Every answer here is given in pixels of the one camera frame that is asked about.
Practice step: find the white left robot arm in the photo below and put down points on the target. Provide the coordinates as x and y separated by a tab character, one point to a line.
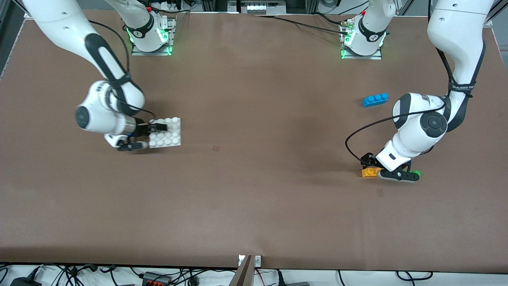
456	24

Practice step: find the black box with orange buttons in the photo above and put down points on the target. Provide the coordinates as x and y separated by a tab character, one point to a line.
155	279

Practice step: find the white power strip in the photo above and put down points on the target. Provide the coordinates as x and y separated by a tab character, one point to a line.
260	7

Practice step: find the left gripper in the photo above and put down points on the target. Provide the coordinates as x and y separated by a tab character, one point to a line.
368	160

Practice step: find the white studded base plate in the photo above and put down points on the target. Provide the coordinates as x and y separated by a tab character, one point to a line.
168	137

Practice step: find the yellow two-stud block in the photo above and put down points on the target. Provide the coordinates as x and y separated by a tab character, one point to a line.
370	172

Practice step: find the slanted camera stand post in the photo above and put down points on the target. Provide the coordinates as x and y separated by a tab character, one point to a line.
243	274

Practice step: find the black power adapter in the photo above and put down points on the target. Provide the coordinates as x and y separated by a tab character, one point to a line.
24	282

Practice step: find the blue three-stud block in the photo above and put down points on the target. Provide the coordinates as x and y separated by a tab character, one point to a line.
375	100

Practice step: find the white table edge bracket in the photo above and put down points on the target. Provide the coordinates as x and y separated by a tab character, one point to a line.
258	260

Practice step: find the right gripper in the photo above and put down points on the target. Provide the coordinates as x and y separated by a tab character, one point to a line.
142	128

